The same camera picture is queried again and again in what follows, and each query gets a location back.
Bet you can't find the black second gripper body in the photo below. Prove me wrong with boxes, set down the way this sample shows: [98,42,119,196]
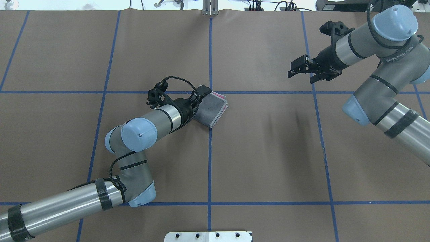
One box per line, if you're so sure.
[173,92,201,130]

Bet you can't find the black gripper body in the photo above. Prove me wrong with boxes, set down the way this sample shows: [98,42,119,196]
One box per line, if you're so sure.
[312,46,343,79]

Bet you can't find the pink towel with white hem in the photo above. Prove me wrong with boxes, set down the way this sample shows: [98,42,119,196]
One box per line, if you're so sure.
[193,92,229,128]

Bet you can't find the silver grey second robot arm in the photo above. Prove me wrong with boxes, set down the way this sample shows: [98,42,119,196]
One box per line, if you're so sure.
[1,86,211,242]

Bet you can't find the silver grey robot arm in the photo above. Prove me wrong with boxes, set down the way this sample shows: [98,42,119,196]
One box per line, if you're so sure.
[288,5,430,165]

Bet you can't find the black equipment box at table edge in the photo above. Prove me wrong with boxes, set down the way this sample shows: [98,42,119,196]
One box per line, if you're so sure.
[316,0,416,12]

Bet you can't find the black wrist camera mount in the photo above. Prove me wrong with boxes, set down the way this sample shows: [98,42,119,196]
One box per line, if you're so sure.
[319,21,355,46]
[146,76,175,109]

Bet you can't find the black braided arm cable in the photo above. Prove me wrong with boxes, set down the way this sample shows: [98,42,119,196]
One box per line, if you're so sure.
[67,76,199,205]
[366,0,424,51]

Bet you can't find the black cables behind table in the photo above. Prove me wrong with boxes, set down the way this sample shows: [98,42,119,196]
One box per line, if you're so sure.
[245,0,299,11]

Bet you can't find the metal bracket at table edge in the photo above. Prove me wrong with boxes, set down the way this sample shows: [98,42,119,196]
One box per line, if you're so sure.
[202,0,219,16]

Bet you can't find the white metal camera mount base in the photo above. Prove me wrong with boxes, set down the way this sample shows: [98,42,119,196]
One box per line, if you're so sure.
[164,231,253,242]

